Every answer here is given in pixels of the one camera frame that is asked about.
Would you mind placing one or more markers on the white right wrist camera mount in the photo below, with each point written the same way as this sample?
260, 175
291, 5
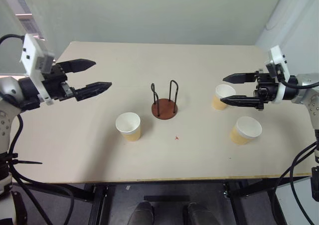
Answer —
276, 58

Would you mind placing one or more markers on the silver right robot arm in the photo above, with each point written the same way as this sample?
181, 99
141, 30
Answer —
310, 97

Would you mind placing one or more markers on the black table frame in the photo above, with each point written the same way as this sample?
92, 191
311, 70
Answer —
99, 200

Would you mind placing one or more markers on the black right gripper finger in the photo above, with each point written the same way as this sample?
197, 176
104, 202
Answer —
240, 100
240, 78

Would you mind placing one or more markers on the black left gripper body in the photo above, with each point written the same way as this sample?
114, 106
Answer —
56, 85

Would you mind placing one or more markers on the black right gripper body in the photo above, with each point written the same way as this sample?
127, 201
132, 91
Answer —
268, 90

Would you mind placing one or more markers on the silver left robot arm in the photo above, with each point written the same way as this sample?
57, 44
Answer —
8, 90

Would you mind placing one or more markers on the small red scrap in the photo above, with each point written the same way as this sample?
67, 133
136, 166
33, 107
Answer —
177, 137

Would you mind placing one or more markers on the dark rounded shape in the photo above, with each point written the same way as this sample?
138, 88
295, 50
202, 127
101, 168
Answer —
140, 213
203, 215

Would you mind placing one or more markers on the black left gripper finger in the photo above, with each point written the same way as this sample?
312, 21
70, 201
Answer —
93, 89
79, 65

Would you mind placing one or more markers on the tan paper cup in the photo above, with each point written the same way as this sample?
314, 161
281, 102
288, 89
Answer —
130, 135
239, 137
218, 105

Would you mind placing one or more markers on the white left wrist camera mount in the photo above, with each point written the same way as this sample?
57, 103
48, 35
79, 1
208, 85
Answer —
31, 53

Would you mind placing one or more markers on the black zip tie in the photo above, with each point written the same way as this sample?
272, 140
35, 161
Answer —
27, 162

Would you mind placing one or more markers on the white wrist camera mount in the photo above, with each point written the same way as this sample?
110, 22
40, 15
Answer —
31, 53
276, 58

